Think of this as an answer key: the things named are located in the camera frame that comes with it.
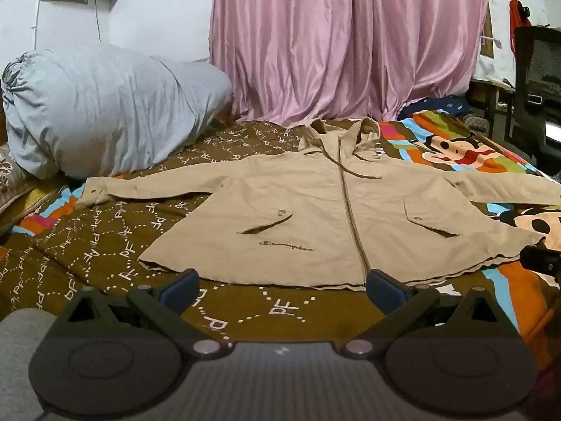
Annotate dark blue dotted cloth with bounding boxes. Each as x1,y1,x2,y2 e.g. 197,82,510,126
401,95,472,118

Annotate pink curtain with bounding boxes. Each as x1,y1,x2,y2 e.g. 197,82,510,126
209,0,489,128

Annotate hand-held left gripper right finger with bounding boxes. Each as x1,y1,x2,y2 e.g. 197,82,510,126
341,268,511,359

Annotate person's grey pants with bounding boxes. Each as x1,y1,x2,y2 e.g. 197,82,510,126
0,308,60,421

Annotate brown printed cartoon blanket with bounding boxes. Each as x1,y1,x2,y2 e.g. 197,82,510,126
0,107,561,373

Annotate grey duvet bundle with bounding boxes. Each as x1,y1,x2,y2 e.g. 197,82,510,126
1,45,234,180

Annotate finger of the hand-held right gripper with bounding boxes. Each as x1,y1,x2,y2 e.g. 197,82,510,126
521,246,561,278

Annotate red hanging cloth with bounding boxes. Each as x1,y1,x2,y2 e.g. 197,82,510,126
508,0,532,51

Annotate floral cloth bundle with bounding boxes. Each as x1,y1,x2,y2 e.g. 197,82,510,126
0,142,42,224

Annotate black mesh office chair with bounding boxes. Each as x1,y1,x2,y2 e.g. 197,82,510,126
504,25,561,172

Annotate wooden desk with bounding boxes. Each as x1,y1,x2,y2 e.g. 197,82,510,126
470,76,519,141

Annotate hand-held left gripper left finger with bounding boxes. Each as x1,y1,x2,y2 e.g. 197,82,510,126
57,268,231,359

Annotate beige hooded jacket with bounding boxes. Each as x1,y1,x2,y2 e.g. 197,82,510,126
75,117,561,292

